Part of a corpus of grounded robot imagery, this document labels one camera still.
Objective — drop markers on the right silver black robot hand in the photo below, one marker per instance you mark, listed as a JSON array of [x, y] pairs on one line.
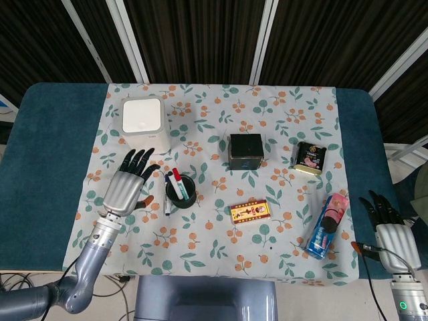
[[396, 240]]

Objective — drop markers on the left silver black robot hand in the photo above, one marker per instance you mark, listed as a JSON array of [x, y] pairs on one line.
[[123, 192]]

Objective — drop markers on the white marker with black cap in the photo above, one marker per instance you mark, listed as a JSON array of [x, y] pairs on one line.
[[166, 197]]

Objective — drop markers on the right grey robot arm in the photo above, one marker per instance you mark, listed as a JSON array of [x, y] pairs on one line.
[[409, 297]]

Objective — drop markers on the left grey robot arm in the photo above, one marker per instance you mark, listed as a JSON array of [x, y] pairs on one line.
[[93, 247]]

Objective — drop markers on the white marker with red cap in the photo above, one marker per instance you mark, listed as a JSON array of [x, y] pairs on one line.
[[181, 188]]

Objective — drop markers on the black mesh pen holder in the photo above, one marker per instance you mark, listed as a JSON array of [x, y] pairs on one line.
[[188, 201]]

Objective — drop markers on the olive green cloth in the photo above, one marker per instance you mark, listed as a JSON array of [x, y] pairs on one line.
[[421, 197]]

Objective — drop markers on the blue pink cookie package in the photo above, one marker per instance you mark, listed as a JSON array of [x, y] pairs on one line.
[[326, 227]]

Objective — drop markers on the white plastic trash bin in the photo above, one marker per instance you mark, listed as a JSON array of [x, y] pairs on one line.
[[142, 115]]

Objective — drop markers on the teal table cover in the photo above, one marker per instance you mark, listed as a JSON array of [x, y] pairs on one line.
[[50, 150]]

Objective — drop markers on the white metal rack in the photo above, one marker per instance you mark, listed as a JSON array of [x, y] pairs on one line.
[[406, 152]]

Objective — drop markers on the gold luncheon meat can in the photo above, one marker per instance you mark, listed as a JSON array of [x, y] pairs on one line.
[[309, 158]]

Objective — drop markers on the floral fruit print tablecloth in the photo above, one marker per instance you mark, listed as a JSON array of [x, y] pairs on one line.
[[214, 110]]

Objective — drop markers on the yellow red paper carton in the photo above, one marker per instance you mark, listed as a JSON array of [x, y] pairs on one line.
[[250, 212]]

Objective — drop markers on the black cardboard box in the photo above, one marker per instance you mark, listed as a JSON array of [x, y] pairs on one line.
[[245, 147]]

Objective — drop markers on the blue grey robot torso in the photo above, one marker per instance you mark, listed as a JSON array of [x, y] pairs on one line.
[[204, 301]]

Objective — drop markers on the white partition frame post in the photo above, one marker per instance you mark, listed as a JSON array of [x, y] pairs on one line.
[[128, 40], [264, 40], [401, 60], [88, 43]]

